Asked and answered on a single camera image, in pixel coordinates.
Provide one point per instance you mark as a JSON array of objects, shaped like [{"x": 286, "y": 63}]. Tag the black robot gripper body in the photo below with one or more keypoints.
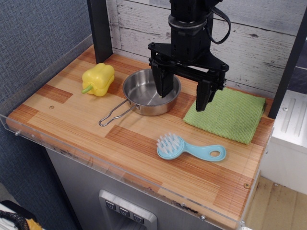
[{"x": 189, "y": 56}]

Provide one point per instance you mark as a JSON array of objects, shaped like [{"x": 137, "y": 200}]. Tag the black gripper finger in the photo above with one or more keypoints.
[
  {"x": 205, "y": 94},
  {"x": 163, "y": 79}
]

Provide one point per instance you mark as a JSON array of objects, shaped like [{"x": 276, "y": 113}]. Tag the light blue dish brush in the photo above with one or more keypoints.
[{"x": 171, "y": 146}]

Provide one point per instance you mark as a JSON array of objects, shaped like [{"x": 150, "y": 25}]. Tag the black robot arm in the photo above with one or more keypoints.
[{"x": 192, "y": 15}]

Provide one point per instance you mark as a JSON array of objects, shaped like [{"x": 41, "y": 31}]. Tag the green folded cloth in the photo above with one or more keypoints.
[{"x": 232, "y": 114}]

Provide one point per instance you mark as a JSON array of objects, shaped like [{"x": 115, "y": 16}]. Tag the stainless steel pan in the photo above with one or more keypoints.
[{"x": 142, "y": 97}]

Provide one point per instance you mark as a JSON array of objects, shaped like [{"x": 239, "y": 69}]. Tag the yellow toy bell pepper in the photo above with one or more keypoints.
[{"x": 96, "y": 81}]

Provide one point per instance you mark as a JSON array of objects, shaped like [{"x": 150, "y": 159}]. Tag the white side cabinet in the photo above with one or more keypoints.
[{"x": 285, "y": 158}]

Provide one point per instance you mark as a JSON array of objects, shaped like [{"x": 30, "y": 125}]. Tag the clear acrylic table guard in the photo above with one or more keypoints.
[{"x": 52, "y": 109}]

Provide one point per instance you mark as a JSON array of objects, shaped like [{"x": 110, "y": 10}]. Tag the grey metal cabinet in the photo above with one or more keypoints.
[{"x": 82, "y": 183}]

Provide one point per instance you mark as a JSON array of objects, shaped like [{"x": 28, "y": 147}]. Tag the silver cabinet button panel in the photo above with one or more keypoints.
[{"x": 121, "y": 214}]

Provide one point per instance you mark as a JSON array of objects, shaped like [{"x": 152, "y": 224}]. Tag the black yellow bag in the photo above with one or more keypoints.
[{"x": 15, "y": 217}]

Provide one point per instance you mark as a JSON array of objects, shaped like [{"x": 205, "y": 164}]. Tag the dark left vertical post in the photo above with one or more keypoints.
[{"x": 100, "y": 29}]

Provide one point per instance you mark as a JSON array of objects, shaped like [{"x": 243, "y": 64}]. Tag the dark vertical post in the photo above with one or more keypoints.
[
  {"x": 289, "y": 68},
  {"x": 100, "y": 29}
]

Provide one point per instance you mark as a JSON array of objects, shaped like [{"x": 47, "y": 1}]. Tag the dark right vertical post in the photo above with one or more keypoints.
[{"x": 289, "y": 68}]

